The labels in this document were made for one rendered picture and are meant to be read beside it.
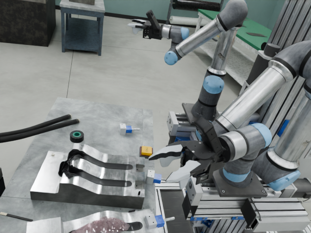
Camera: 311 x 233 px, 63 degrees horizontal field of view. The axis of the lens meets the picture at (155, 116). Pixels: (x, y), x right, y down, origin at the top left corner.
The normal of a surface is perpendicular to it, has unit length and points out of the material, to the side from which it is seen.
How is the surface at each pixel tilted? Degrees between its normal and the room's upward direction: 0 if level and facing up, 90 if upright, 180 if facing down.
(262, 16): 90
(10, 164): 0
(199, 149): 7
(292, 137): 91
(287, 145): 91
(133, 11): 90
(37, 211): 0
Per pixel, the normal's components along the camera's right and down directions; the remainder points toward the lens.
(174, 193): 0.18, -0.81
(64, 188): 0.03, 0.56
